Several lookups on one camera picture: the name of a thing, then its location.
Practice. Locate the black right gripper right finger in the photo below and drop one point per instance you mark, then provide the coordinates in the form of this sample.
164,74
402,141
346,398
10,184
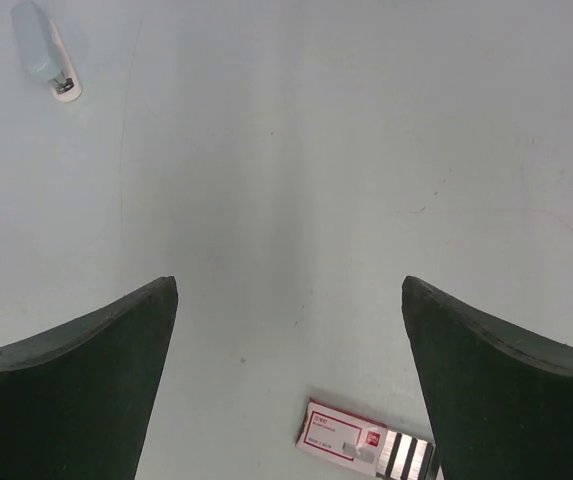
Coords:
499,397

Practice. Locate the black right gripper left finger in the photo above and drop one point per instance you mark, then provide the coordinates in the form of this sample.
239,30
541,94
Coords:
76,400

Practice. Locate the light blue stapler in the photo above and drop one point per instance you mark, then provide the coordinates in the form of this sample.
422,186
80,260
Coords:
43,53

